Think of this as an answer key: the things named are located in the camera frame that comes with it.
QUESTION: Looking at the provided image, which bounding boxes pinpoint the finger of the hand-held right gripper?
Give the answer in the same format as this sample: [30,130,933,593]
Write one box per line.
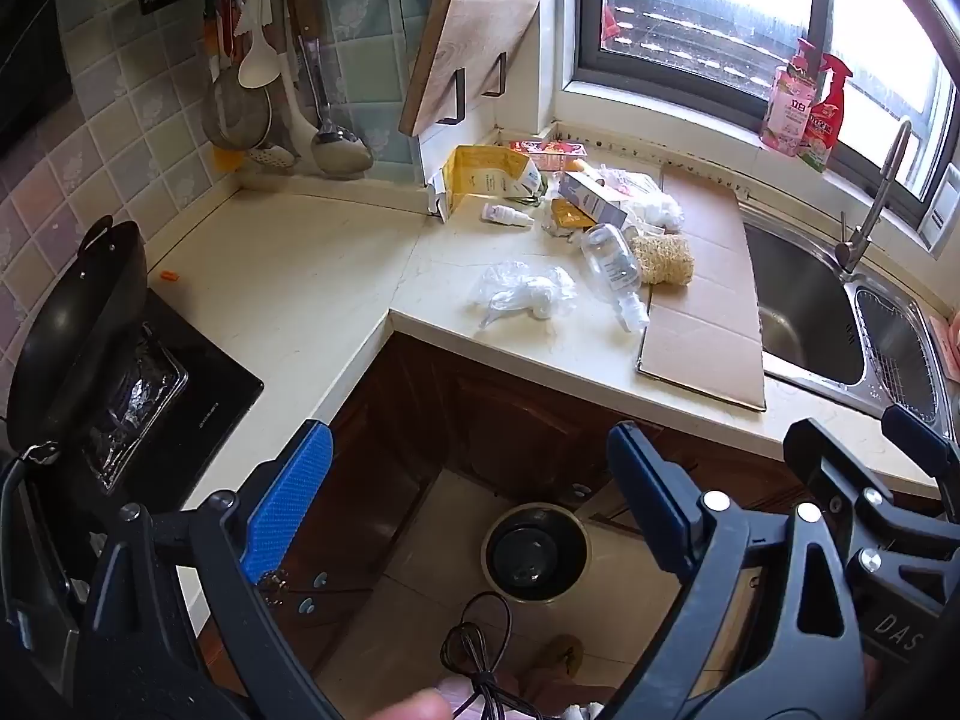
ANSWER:
[784,418,960,542]
[881,405,960,492]

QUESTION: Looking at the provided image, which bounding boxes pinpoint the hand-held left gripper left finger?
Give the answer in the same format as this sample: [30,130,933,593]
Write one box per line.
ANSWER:
[75,420,346,720]

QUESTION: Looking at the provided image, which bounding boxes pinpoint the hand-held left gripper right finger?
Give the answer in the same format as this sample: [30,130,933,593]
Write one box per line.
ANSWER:
[606,420,867,720]

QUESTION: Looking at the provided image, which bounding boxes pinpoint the round dark waste bin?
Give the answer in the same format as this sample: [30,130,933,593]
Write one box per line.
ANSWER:
[480,501,591,605]

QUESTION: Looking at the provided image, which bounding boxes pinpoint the clear plastic bag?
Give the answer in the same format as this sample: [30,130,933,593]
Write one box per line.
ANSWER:
[470,261,578,331]

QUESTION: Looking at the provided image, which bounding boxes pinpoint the person's left hand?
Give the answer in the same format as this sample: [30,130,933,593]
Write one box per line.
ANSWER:
[358,690,458,720]

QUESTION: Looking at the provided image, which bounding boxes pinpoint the pink plastic holder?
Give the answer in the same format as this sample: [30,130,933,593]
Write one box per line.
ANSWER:
[930,315,960,383]

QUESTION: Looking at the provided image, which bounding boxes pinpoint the steel drain basket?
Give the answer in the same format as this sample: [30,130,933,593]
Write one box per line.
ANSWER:
[855,289,942,421]

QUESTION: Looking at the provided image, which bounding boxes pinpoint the black glass cooktop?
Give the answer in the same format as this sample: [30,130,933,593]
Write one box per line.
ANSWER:
[22,289,265,541]

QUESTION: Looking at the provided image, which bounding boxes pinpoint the stainless steel sink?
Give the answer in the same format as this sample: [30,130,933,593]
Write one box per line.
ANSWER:
[739,202,960,428]

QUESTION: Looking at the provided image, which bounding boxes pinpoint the yellow slipper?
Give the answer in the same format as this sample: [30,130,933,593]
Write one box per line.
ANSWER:
[536,634,584,683]

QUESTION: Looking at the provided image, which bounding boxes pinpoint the brown wooden cabinet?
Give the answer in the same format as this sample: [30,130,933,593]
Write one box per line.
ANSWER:
[191,330,946,698]

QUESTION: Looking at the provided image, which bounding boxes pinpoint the foil burner liner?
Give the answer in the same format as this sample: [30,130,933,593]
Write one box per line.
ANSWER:
[82,322,188,473]

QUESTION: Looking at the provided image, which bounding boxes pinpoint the brown cardboard sheet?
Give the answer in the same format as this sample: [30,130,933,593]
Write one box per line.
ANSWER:
[636,165,767,412]

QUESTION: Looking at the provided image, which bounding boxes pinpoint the person's pink trouser leg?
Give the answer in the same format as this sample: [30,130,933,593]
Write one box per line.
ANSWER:
[442,675,616,720]

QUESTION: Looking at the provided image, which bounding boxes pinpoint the clear plastic bottle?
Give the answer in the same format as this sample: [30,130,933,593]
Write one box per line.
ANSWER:
[579,223,650,332]

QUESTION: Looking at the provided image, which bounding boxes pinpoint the dry noodle block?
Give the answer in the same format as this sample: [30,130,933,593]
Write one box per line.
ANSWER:
[628,232,695,286]

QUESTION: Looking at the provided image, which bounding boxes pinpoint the steel faucet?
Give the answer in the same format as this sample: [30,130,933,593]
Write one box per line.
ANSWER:
[835,118,914,275]

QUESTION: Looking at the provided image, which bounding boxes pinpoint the black wok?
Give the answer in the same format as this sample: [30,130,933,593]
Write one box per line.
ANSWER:
[4,217,151,451]

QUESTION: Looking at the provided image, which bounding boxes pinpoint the orange snack wrapper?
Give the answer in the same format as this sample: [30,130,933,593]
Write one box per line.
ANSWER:
[541,197,597,239]

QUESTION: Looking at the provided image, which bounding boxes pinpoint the white plastic bag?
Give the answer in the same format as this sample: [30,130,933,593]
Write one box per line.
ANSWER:
[600,169,685,233]

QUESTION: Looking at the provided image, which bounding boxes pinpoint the blue white carton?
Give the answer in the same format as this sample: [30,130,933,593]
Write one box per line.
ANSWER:
[557,171,629,230]

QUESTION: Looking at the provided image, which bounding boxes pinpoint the small white spray bottle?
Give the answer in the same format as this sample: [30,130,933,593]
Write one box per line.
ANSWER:
[482,202,535,230]

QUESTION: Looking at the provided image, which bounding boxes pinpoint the white open carton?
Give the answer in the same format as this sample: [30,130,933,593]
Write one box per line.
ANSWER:
[424,169,455,224]

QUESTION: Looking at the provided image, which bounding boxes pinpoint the red spray bottle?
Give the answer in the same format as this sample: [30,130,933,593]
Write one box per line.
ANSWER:
[799,52,854,172]

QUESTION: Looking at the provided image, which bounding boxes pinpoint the white slotted spoon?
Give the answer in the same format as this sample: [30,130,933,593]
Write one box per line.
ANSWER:
[246,75,299,170]

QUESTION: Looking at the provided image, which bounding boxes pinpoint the pink detergent pouch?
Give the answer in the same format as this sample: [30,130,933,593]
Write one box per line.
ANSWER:
[759,37,818,158]

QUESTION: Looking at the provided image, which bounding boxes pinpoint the yellow white packet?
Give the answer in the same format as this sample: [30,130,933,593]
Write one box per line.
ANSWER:
[446,145,542,203]

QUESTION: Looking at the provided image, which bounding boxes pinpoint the white plastic ladle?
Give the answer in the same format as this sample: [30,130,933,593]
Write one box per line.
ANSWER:
[279,45,320,157]

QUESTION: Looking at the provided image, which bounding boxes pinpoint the steel mesh strainer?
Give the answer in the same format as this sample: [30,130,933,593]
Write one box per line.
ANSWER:
[202,0,272,151]

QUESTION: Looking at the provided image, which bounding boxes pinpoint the white rice paddle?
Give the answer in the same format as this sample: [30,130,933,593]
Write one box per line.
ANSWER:
[238,0,282,89]

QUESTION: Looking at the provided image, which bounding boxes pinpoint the dark framed window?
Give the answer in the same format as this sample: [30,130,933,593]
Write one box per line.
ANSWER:
[574,0,960,226]

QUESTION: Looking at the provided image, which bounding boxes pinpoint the wooden cutting board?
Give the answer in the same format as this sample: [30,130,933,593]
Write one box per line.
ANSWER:
[397,0,548,140]

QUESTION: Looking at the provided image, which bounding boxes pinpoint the black range hood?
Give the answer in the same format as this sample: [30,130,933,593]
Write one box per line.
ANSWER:
[0,0,74,158]

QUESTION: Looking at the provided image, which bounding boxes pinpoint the white wall socket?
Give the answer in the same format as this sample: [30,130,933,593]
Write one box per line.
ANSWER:
[921,165,960,256]

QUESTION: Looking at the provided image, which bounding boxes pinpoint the black cable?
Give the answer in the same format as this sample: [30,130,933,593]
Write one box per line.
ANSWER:
[439,591,541,720]

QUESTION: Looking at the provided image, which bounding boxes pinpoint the steel ladle wooden handle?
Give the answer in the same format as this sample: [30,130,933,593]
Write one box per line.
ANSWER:
[289,0,374,173]

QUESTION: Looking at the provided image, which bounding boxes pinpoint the orange handled utensil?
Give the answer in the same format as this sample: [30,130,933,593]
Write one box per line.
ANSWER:
[201,0,245,72]

